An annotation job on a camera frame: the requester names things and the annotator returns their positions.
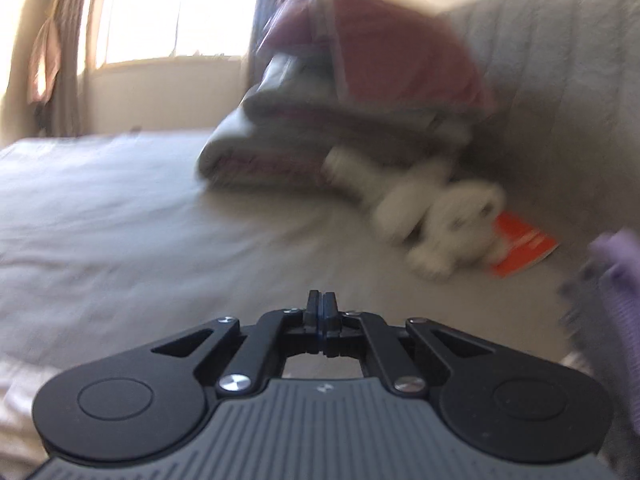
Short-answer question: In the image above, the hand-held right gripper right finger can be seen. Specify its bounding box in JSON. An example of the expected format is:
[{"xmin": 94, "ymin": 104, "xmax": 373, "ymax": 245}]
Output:
[{"xmin": 324, "ymin": 290, "xmax": 503, "ymax": 396}]

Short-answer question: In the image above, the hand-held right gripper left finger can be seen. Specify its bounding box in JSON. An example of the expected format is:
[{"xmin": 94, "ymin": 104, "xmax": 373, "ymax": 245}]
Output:
[{"xmin": 150, "ymin": 290, "xmax": 323, "ymax": 396}]

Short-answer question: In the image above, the white plush toy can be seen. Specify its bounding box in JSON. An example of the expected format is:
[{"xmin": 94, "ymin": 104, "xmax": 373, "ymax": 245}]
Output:
[{"xmin": 322, "ymin": 145, "xmax": 508, "ymax": 282}]

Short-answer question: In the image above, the orange booklet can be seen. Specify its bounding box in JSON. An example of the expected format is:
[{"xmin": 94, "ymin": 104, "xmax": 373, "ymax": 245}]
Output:
[{"xmin": 487, "ymin": 211, "xmax": 560, "ymax": 279}]

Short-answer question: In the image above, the bed with grey sheet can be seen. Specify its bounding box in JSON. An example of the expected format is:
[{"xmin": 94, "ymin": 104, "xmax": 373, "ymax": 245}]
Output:
[{"xmin": 0, "ymin": 130, "xmax": 640, "ymax": 480}]

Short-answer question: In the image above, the folded grey garment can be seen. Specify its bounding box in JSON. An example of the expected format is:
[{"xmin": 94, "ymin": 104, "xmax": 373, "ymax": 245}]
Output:
[{"xmin": 559, "ymin": 260, "xmax": 640, "ymax": 461}]

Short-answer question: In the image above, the pink velvet pillow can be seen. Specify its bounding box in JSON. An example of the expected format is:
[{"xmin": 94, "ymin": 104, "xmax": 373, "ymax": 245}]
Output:
[{"xmin": 260, "ymin": 0, "xmax": 501, "ymax": 116}]

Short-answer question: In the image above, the folded purple garment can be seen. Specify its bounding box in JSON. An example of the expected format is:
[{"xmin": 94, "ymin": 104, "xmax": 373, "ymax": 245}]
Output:
[{"xmin": 587, "ymin": 227, "xmax": 640, "ymax": 426}]

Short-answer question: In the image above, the grey curtain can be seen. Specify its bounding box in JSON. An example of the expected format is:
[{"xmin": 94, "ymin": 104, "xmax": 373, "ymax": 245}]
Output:
[
  {"xmin": 247, "ymin": 0, "xmax": 301, "ymax": 61},
  {"xmin": 30, "ymin": 0, "xmax": 107, "ymax": 137}
]

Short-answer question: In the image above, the grey padded headboard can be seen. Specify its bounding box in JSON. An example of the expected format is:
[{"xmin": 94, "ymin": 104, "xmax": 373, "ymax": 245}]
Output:
[{"xmin": 440, "ymin": 0, "xmax": 640, "ymax": 271}]

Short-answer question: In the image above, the window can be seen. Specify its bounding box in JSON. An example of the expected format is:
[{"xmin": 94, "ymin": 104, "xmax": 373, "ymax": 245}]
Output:
[{"xmin": 95, "ymin": 0, "xmax": 264, "ymax": 67}]

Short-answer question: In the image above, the pink hanging cloth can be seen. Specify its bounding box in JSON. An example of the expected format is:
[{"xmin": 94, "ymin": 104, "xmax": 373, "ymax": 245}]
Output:
[{"xmin": 27, "ymin": 15, "xmax": 63, "ymax": 104}]

